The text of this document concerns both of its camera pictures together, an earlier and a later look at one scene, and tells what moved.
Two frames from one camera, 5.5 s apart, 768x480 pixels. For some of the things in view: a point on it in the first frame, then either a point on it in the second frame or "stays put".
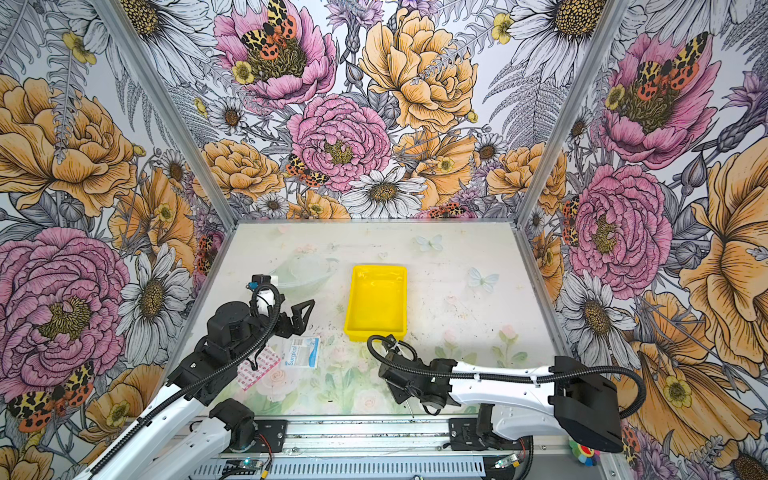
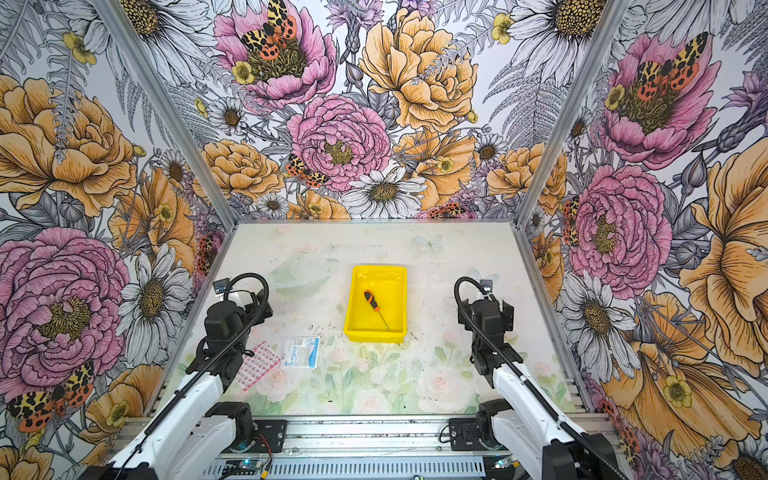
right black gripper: [397, 394] to [507, 318]
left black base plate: [274, 431] stays put
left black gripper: [299, 324] to [252, 308]
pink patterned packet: [247, 376] stays put
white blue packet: [303, 352] stays put
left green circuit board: [242, 467] stays put
